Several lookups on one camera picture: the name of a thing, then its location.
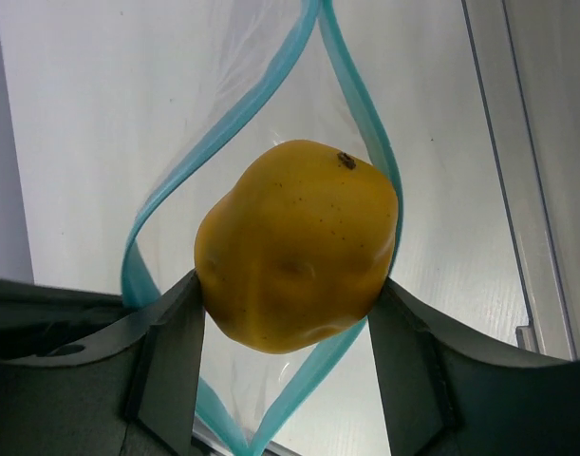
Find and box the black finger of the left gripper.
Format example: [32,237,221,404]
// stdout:
[0,278,131,361]

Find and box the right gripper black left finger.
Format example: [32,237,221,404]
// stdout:
[0,273,204,455]

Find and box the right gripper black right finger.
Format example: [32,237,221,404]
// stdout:
[368,280,580,455]

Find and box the clear zip top bag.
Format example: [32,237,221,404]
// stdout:
[122,1,403,455]

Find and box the grey translucent plastic bin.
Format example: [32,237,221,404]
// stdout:
[463,1,580,360]

